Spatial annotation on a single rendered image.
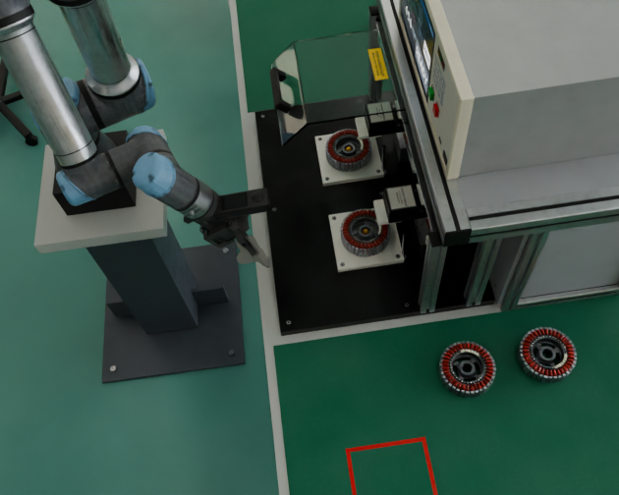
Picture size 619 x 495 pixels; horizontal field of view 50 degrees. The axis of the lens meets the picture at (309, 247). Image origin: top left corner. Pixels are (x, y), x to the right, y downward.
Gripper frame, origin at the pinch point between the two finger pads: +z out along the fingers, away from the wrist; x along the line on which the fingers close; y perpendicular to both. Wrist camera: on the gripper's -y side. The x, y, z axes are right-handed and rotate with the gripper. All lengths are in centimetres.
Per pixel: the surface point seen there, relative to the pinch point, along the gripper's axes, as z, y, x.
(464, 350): 23.3, -29.0, 30.5
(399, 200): 7.6, -28.7, 0.7
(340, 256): 12.9, -10.0, 4.1
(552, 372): 32, -43, 38
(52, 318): 30, 116, -33
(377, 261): 16.9, -16.9, 6.8
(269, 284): 7.4, 6.3, 6.6
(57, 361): 32, 113, -16
